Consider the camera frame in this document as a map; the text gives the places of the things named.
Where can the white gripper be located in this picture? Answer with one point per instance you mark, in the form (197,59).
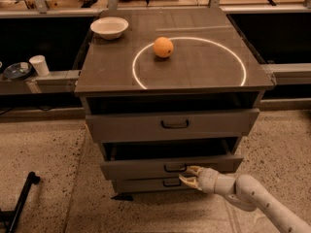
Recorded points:
(208,180)

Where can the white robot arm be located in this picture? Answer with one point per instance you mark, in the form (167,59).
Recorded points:
(247,194)

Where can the grey drawer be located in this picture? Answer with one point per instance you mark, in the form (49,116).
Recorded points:
(164,159)
(148,127)
(148,185)

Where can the grey bottom drawer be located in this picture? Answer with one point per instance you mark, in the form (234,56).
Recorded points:
(148,185)

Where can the grey top drawer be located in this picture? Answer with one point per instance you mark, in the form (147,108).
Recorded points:
(148,127)

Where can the white bowl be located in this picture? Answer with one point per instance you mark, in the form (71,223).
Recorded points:
(109,28)

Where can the orange fruit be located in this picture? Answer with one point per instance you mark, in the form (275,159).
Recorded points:
(163,47)

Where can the white paper cup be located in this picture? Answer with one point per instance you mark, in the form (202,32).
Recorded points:
(40,65)

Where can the grey drawer cabinet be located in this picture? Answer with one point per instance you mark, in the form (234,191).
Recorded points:
(210,69)

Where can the black stand leg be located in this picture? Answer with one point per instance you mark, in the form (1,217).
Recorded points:
(9,219)

